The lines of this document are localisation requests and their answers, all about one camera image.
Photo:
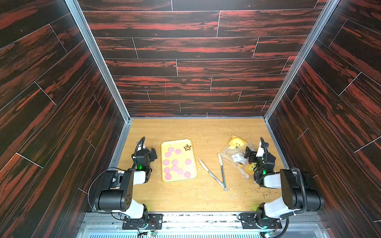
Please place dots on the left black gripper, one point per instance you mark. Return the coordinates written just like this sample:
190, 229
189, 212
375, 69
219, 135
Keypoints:
152, 157

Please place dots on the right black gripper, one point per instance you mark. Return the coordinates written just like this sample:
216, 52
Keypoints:
263, 156

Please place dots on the clear resealable bag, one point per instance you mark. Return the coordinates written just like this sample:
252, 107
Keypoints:
237, 157

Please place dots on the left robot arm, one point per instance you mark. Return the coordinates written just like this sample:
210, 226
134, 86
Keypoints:
115, 192

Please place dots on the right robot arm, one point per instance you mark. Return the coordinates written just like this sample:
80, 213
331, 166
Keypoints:
299, 193

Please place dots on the yellow plastic tray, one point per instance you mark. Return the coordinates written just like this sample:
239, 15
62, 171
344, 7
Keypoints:
179, 144

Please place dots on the star gingerbread cookie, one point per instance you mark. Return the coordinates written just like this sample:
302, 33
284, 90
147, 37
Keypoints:
187, 147

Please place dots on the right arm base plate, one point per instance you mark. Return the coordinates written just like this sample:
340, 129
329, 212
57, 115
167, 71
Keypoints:
255, 221

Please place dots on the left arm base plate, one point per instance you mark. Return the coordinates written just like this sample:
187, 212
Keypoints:
150, 221

